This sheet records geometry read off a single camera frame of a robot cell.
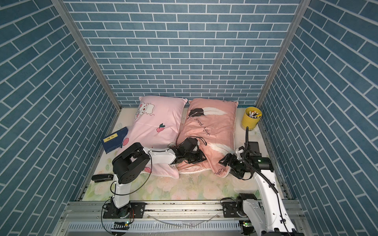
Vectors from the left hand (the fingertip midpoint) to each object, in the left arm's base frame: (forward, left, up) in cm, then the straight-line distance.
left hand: (209, 160), depth 88 cm
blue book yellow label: (+15, +64, -3) cm, 66 cm away
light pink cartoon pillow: (+22, +35, +7) cm, 42 cm away
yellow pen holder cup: (+27, -29, +10) cm, 41 cm away
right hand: (-8, -7, +10) cm, 14 cm away
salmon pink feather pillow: (+29, -3, +3) cm, 29 cm away
